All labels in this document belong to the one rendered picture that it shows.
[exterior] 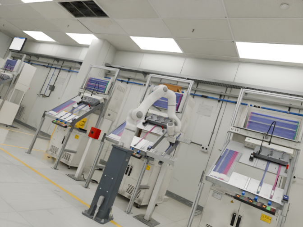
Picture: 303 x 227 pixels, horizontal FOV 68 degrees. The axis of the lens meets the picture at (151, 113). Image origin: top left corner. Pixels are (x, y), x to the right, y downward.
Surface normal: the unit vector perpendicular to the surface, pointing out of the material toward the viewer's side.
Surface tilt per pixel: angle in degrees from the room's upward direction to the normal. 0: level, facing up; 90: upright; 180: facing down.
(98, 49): 90
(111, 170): 90
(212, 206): 90
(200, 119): 90
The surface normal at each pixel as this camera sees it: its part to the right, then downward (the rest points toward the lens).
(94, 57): -0.47, -0.29
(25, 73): 0.82, 0.22
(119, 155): -0.26, -0.22
